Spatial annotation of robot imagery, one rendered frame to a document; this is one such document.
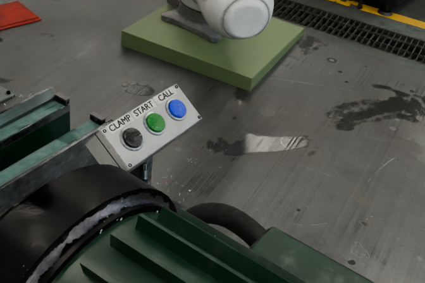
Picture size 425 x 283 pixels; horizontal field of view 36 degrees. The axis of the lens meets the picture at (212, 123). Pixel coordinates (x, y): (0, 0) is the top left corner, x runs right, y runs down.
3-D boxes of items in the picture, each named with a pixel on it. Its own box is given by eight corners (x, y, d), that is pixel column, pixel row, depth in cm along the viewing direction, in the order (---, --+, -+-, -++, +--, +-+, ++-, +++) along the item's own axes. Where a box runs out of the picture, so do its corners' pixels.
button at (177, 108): (172, 124, 98) (178, 119, 97) (160, 108, 98) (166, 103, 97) (184, 116, 100) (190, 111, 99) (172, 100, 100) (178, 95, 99)
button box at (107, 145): (112, 184, 92) (130, 170, 89) (83, 144, 92) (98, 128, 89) (186, 132, 104) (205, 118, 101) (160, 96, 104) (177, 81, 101)
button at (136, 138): (127, 155, 91) (133, 150, 90) (114, 138, 91) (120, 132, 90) (141, 145, 93) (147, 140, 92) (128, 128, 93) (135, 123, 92)
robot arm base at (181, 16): (188, -3, 187) (190, -22, 184) (253, 24, 178) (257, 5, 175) (147, 13, 174) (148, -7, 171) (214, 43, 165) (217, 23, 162)
